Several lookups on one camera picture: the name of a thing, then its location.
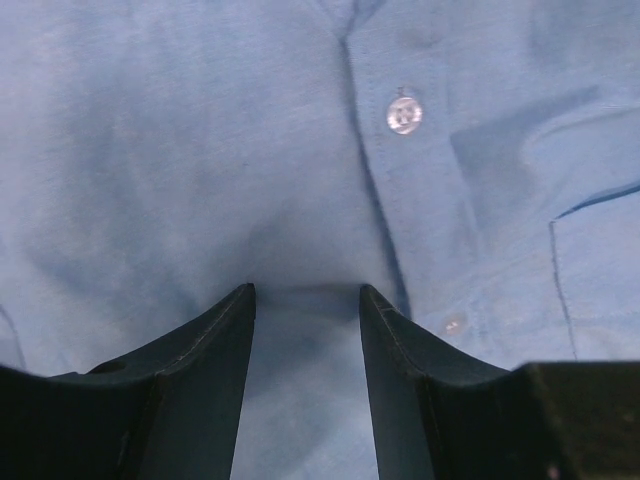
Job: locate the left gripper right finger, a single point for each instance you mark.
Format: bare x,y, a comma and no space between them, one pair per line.
438,413

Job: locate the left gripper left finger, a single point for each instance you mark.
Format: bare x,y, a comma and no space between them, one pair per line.
168,410

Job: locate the light blue button shirt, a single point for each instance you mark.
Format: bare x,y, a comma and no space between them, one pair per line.
475,161

